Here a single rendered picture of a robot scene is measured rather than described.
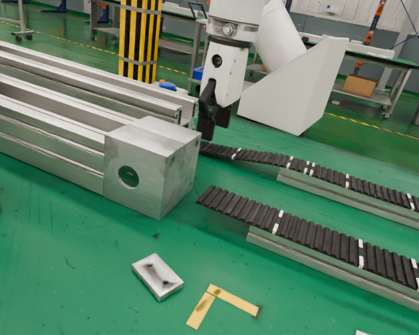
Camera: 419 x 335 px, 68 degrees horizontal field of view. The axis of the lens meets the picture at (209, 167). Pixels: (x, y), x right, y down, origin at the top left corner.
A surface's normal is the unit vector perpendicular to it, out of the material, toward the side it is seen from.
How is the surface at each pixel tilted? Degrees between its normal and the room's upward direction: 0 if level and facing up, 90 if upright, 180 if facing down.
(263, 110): 90
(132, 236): 0
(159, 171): 90
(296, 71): 90
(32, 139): 90
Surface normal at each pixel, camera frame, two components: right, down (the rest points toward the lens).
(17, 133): -0.39, 0.37
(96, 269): 0.17, -0.87
